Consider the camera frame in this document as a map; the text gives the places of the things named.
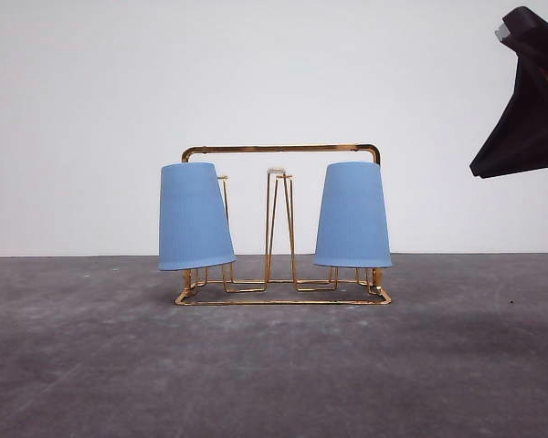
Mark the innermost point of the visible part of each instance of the gold wire cup rack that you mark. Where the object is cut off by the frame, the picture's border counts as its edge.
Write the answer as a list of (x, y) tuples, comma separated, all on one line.
[(217, 285)]

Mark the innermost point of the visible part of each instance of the blue ribbed plastic cup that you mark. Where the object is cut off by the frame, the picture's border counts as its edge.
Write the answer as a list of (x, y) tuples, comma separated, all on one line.
[(351, 229), (194, 224)]

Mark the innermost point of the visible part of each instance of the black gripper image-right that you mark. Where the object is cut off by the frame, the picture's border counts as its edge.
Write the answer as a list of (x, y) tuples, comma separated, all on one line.
[(519, 140)]

